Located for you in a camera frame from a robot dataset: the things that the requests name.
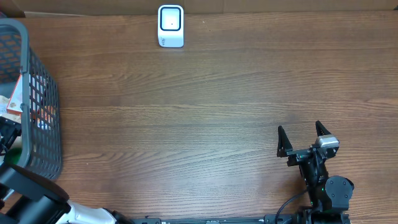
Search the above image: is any green lid jar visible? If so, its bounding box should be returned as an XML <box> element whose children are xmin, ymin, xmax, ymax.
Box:
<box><xmin>4</xmin><ymin>147</ymin><xmax>22</xmax><ymax>165</ymax></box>

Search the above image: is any beige plastic bag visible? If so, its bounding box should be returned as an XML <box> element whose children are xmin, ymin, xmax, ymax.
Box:
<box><xmin>0</xmin><ymin>95</ymin><xmax>21</xmax><ymax>123</ymax></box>

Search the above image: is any orange white box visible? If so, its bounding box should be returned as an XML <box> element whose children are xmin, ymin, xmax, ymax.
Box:
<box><xmin>7</xmin><ymin>75</ymin><xmax>23</xmax><ymax>115</ymax></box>

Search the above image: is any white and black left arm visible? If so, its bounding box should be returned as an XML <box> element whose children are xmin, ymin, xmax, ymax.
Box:
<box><xmin>1</xmin><ymin>162</ymin><xmax>132</xmax><ymax>224</ymax></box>

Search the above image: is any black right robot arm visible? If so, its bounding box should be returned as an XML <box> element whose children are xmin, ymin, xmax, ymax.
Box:
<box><xmin>274</xmin><ymin>121</ymin><xmax>354</xmax><ymax>224</ymax></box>

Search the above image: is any grey plastic mesh basket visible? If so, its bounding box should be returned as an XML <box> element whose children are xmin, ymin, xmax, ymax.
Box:
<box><xmin>1</xmin><ymin>18</ymin><xmax>62</xmax><ymax>179</ymax></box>

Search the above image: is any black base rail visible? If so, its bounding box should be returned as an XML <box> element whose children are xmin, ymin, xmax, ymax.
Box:
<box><xmin>131</xmin><ymin>214</ymin><xmax>351</xmax><ymax>224</ymax></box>

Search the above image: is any white barcode scanner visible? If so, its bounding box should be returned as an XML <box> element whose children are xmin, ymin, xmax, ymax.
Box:
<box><xmin>157</xmin><ymin>4</ymin><xmax>184</xmax><ymax>48</ymax></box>

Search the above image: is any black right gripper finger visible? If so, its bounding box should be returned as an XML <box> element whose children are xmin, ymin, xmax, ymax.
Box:
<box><xmin>315</xmin><ymin>120</ymin><xmax>331</xmax><ymax>136</ymax></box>
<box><xmin>277</xmin><ymin>126</ymin><xmax>293</xmax><ymax>157</ymax></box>

